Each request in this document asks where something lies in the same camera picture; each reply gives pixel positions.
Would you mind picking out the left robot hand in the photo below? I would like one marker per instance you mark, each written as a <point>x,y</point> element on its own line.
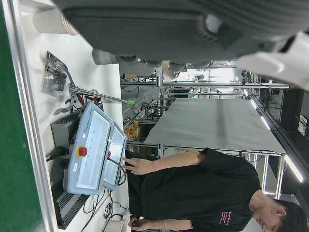
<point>169,29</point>

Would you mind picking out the black finned control box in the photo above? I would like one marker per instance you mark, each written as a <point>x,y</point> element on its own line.
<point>60,130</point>

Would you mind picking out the metal reacher grabber tool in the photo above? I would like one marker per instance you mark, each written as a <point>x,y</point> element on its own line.
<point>101,95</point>

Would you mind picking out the yellow parts stack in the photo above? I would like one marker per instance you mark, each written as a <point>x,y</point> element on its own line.
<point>131,130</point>

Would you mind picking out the ceiling light strip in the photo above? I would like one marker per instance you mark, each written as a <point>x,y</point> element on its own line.
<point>293,168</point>
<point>265,122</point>
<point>253,104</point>

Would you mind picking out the stack of paper cups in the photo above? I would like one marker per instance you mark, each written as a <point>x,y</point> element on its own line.
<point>48,21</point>

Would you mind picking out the clear plastic bag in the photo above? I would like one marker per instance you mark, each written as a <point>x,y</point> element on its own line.
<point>51,79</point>

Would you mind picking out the small teach pendant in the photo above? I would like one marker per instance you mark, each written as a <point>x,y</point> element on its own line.
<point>118,149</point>

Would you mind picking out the large teach pendant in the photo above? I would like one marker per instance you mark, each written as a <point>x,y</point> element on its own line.
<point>91,149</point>

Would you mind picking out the person in black shirt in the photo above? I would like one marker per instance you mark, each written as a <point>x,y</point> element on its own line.
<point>193,188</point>

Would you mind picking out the green conveyor belt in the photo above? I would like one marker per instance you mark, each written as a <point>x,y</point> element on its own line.
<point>14,120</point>

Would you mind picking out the black handheld device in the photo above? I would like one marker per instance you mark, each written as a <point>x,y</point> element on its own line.
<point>135,222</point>

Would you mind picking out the aluminium frame rack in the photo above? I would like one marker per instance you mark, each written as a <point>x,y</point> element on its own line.
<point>205,85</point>

